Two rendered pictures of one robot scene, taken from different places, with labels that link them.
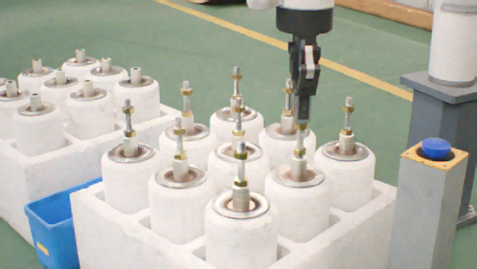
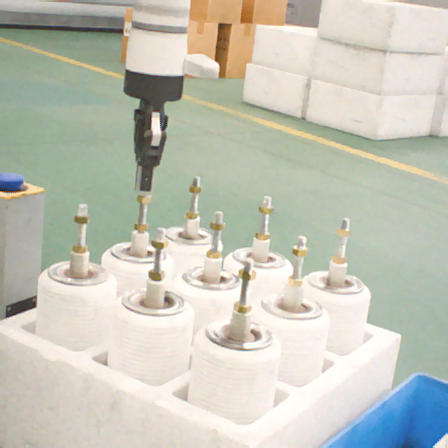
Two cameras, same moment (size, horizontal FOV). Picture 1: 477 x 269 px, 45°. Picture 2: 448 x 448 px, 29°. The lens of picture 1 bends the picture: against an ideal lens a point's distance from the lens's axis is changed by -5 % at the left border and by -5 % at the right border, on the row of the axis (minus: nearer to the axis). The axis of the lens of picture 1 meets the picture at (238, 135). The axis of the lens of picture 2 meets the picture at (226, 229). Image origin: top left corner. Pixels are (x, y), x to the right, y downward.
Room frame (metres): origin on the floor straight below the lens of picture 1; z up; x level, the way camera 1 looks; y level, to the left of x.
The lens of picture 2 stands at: (1.87, -0.21, 0.64)
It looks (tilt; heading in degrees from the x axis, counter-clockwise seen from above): 17 degrees down; 168
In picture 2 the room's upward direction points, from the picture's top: 7 degrees clockwise
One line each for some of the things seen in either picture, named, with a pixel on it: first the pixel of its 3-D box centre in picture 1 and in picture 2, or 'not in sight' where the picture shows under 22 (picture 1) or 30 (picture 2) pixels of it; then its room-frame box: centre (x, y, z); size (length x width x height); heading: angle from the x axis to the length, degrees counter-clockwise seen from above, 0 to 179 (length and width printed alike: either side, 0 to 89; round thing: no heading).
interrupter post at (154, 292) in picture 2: (287, 124); (154, 292); (0.95, -0.08, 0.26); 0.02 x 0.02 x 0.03
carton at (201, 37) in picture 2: not in sight; (181, 46); (-2.90, 0.47, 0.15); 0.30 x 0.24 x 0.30; 29
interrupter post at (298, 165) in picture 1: (299, 167); (139, 244); (0.78, -0.09, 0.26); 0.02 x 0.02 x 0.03
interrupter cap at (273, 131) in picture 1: (287, 131); (153, 303); (0.95, -0.08, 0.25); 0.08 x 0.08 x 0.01
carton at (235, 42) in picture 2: not in sight; (227, 47); (-3.06, 0.76, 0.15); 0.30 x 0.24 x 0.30; 30
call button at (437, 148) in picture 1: (435, 149); (8, 183); (0.72, -0.26, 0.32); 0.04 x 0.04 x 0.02
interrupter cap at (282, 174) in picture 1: (298, 175); (138, 253); (0.78, -0.09, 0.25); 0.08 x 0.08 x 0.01
